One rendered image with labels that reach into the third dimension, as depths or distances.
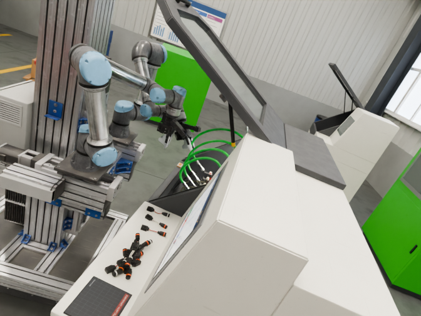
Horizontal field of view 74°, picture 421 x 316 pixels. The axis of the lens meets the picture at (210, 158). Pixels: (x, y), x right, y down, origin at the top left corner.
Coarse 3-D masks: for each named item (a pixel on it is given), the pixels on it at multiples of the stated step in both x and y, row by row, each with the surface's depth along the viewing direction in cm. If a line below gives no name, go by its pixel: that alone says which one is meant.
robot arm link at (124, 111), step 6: (120, 102) 187; (126, 102) 189; (114, 108) 186; (120, 108) 183; (126, 108) 184; (132, 108) 187; (114, 114) 187; (120, 114) 185; (126, 114) 186; (132, 114) 189; (114, 120) 188; (120, 120) 187; (126, 120) 188; (132, 120) 196
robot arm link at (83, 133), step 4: (84, 124) 143; (80, 128) 139; (84, 128) 138; (80, 132) 139; (84, 132) 138; (88, 132) 138; (80, 136) 140; (84, 136) 138; (80, 140) 140; (84, 140) 137; (76, 144) 144; (80, 144) 141; (84, 144) 137; (76, 148) 144; (80, 148) 142; (84, 148) 138; (84, 152) 142
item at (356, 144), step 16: (352, 96) 452; (352, 112) 497; (368, 112) 410; (320, 128) 521; (336, 128) 442; (352, 128) 389; (368, 128) 383; (384, 128) 377; (336, 144) 402; (352, 144) 396; (368, 144) 390; (384, 144) 384; (336, 160) 409; (352, 160) 403; (368, 160) 396; (352, 176) 410; (352, 192) 418
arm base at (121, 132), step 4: (112, 120) 190; (112, 124) 189; (116, 124) 188; (120, 124) 188; (124, 124) 189; (128, 124) 193; (108, 128) 192; (112, 128) 189; (116, 128) 189; (120, 128) 189; (124, 128) 191; (128, 128) 195; (112, 132) 189; (116, 132) 189; (120, 132) 190; (124, 132) 192; (128, 132) 195; (112, 136) 190; (116, 136) 190; (120, 136) 190; (124, 136) 192; (128, 136) 197
